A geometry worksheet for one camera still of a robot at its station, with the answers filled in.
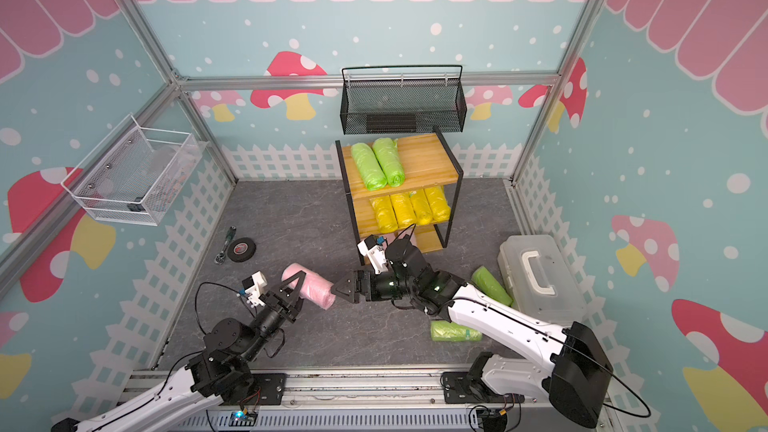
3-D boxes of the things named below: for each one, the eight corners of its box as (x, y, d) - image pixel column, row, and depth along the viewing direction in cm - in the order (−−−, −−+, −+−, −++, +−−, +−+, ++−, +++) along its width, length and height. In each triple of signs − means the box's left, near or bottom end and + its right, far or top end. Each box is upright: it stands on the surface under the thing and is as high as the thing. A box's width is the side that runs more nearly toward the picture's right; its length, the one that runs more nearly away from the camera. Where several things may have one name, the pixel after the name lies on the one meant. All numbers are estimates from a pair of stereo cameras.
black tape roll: (226, 262, 100) (223, 258, 98) (235, 241, 105) (232, 237, 103) (252, 262, 100) (249, 258, 98) (259, 241, 105) (256, 237, 103)
